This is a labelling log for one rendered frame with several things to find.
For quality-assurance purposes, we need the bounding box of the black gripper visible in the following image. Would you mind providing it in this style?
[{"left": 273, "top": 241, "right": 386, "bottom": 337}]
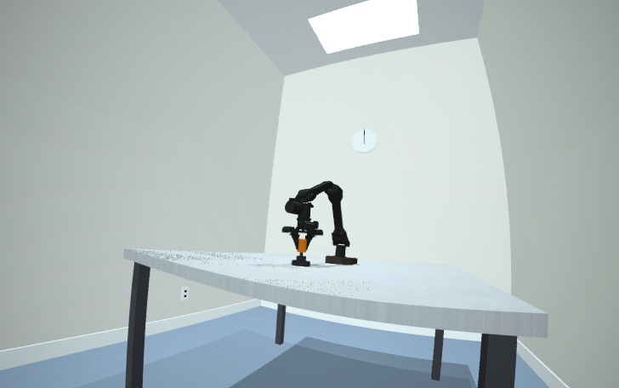
[{"left": 281, "top": 215, "right": 323, "bottom": 250}]

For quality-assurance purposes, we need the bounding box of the orange knob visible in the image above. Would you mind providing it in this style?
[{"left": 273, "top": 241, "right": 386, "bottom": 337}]
[{"left": 297, "top": 238, "right": 307, "bottom": 253}]

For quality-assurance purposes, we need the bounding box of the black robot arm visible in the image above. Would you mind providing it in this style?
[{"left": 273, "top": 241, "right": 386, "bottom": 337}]
[{"left": 285, "top": 181, "right": 350, "bottom": 257}]

